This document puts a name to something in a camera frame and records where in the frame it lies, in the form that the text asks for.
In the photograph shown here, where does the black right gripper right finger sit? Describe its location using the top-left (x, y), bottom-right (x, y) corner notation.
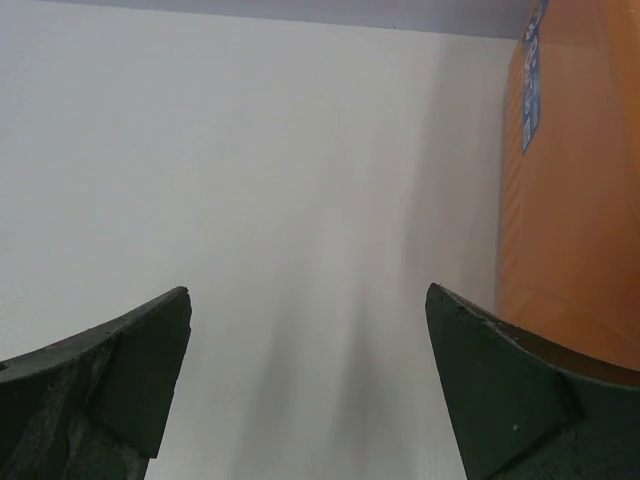
top-left (425, 283), bottom-right (639, 479)

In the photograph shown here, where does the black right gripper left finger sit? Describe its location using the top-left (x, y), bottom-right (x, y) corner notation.
top-left (1, 287), bottom-right (191, 479)

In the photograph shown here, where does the orange plastic laundry basket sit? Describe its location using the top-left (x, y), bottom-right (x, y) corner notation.
top-left (498, 0), bottom-right (639, 370)

